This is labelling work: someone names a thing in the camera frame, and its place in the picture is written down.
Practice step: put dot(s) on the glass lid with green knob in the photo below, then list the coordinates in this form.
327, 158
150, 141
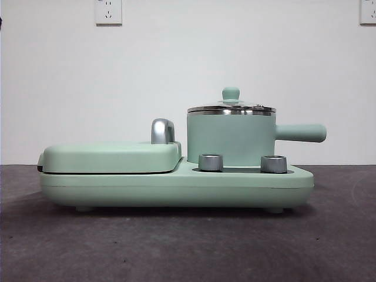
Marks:
231, 94

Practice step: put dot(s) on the silver control knob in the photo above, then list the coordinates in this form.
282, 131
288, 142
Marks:
273, 164
210, 163

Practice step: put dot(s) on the green breakfast machine base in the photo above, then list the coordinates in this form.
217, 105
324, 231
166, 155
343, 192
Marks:
176, 188

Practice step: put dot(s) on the green griddle cover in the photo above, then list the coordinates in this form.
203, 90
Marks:
108, 157

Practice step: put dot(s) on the white wall socket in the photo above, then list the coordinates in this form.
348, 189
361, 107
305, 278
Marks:
368, 11
108, 11

